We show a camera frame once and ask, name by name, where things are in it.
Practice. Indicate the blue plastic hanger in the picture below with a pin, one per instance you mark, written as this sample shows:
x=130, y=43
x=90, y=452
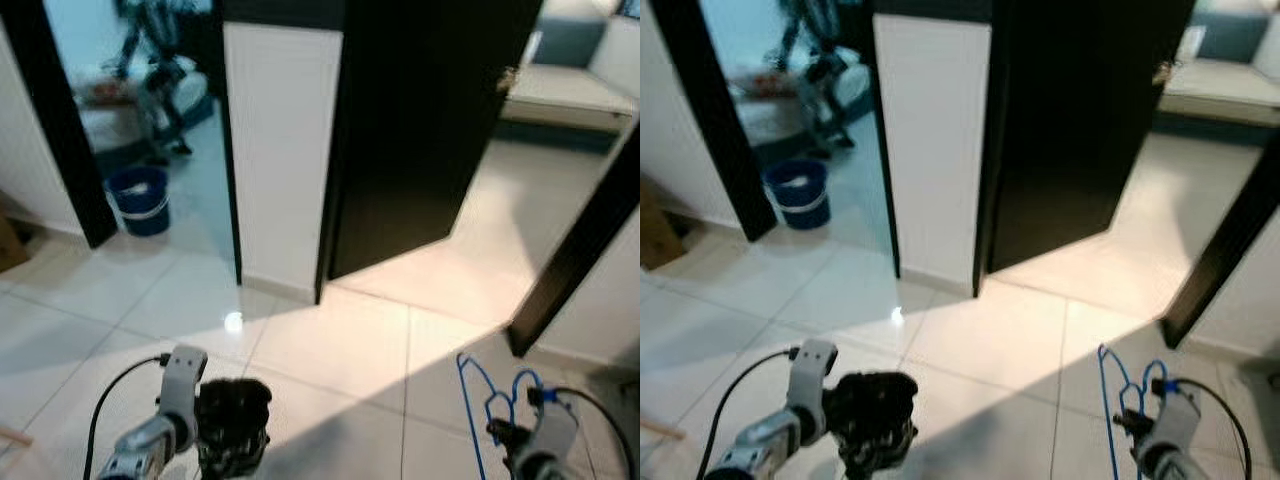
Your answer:
x=470, y=420
x=1105, y=400

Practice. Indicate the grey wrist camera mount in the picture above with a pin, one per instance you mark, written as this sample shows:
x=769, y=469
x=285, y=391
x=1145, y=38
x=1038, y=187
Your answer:
x=815, y=375
x=185, y=385
x=552, y=435
x=1172, y=425

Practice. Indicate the black grey machine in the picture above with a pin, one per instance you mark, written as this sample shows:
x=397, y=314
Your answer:
x=160, y=90
x=825, y=80

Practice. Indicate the black door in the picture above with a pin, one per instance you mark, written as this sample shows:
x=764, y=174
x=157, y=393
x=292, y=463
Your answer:
x=1080, y=130
x=420, y=130

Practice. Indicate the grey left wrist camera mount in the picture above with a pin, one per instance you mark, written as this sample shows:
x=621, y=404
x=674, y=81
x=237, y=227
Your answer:
x=185, y=385
x=815, y=375

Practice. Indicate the black door frame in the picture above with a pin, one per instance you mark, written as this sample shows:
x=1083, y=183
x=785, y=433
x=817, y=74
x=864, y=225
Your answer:
x=715, y=120
x=580, y=250
x=1225, y=260
x=55, y=120

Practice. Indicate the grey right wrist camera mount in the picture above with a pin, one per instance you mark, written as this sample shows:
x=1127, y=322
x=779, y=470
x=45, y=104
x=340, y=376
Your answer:
x=552, y=435
x=1172, y=425

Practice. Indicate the dark printed t-shirt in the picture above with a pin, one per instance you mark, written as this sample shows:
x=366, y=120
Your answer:
x=235, y=425
x=870, y=420

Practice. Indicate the grey sofa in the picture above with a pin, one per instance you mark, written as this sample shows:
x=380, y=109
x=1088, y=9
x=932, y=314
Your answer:
x=565, y=90
x=1220, y=85

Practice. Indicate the blue bucket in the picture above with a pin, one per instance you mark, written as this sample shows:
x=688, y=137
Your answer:
x=140, y=200
x=798, y=195

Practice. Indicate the brown cardboard box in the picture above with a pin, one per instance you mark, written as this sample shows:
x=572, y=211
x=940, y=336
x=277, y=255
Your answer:
x=660, y=235
x=10, y=245

